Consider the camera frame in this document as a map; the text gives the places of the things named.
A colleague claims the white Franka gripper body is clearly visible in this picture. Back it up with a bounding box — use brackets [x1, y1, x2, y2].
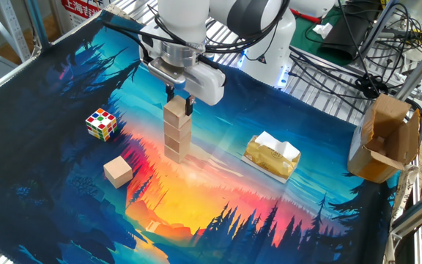
[138, 22, 227, 107]

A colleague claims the Rubik's cube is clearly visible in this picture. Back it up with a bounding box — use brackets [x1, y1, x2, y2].
[85, 107, 119, 143]

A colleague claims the gold tissue pack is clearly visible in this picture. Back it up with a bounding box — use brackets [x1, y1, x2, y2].
[240, 131, 302, 184]

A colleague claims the green cutting mat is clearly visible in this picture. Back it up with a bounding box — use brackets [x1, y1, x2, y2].
[290, 13, 355, 67]

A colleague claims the red lettered sign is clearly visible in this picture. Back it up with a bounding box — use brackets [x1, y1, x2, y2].
[59, 0, 106, 26]

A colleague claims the crumpled white tissue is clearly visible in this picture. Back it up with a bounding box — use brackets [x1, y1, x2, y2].
[311, 21, 334, 40]

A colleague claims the black pouch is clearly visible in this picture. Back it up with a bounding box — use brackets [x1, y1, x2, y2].
[319, 5, 379, 62]

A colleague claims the printed sunset landscape cloth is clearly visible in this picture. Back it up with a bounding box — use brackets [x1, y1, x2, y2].
[0, 9, 410, 264]

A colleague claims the white perforated shelf upright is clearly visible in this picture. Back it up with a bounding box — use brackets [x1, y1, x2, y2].
[0, 0, 32, 63]

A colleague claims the open cardboard box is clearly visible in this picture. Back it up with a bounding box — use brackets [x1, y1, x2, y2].
[346, 93, 422, 185]

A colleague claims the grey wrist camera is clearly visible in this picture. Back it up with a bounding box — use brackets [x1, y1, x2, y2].
[147, 57, 188, 89]

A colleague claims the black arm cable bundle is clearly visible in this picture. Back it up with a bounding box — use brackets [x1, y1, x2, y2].
[102, 0, 292, 74]

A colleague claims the red handled tool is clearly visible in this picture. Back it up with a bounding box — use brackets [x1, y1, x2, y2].
[292, 9, 325, 25]

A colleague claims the blue grey metal post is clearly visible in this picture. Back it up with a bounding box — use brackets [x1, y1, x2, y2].
[25, 0, 53, 51]

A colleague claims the black coiled cable bundle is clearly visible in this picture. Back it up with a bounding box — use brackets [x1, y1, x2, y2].
[355, 72, 388, 100]

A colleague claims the aluminium frame post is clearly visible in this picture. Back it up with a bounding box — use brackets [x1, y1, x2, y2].
[393, 34, 422, 103]

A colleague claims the aluminium frame beam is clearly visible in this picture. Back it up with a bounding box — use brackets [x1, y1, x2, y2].
[389, 181, 422, 239]

